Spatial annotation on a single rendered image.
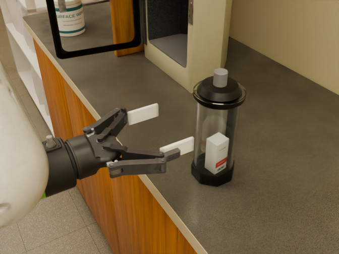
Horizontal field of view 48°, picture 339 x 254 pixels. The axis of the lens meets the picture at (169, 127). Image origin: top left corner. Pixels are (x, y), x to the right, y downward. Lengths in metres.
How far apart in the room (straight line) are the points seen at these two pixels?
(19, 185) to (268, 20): 1.23
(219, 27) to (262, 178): 0.49
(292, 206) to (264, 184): 0.08
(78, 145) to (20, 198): 0.25
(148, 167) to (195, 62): 0.58
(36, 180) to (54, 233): 1.65
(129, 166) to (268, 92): 0.71
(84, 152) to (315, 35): 0.94
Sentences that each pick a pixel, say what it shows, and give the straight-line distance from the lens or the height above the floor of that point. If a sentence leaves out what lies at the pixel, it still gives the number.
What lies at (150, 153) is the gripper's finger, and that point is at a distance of 0.66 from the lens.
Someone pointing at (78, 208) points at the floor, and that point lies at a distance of 2.15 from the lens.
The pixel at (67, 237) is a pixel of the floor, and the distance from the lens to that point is 2.04.
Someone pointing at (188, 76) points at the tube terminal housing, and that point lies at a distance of 1.20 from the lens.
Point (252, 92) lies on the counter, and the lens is 1.24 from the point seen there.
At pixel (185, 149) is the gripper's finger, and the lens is 0.70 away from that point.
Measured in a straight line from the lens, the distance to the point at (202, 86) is 0.77.
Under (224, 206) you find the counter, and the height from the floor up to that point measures 0.94.
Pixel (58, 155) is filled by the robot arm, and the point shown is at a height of 1.16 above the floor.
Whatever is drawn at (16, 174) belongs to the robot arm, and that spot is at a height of 1.29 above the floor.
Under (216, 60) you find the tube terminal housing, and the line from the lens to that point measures 1.21.
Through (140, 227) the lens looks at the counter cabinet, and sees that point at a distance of 1.22.
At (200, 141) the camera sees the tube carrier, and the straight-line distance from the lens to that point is 0.82.
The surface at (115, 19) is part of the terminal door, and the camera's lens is 1.35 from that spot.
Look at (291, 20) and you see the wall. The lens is 1.43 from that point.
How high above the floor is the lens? 1.55
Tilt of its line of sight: 36 degrees down
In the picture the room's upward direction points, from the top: straight up
